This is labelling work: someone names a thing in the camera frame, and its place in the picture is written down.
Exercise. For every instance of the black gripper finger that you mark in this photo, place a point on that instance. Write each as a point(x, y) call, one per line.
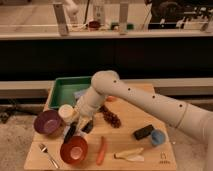
point(88, 127)

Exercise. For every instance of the blue sponge block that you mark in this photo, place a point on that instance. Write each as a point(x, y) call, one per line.
point(78, 94)

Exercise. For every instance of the green plastic tray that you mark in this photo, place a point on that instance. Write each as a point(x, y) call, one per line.
point(64, 89)

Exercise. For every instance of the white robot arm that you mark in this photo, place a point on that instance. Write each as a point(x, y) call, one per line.
point(191, 120)

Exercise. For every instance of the dark grape bunch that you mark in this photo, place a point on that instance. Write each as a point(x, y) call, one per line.
point(110, 117)

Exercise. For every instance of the orange carrot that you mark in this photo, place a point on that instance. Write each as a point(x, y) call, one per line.
point(102, 151)

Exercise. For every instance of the small blue cup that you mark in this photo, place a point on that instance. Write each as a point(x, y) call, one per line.
point(158, 137)

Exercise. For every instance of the metal fork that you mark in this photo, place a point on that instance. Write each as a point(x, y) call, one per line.
point(44, 149)

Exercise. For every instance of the orange round fruit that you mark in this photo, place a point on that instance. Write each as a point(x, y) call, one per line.
point(111, 99)

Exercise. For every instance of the white cylindrical cup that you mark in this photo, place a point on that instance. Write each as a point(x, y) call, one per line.
point(66, 113)

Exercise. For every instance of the red bowl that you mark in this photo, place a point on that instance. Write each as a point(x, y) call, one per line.
point(74, 151)

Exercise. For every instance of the wooden board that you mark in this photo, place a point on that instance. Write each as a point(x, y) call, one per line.
point(160, 158)

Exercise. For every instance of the peeled banana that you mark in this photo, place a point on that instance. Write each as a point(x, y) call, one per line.
point(132, 155)

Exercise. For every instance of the purple bowl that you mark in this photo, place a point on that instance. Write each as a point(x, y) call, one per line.
point(48, 123)

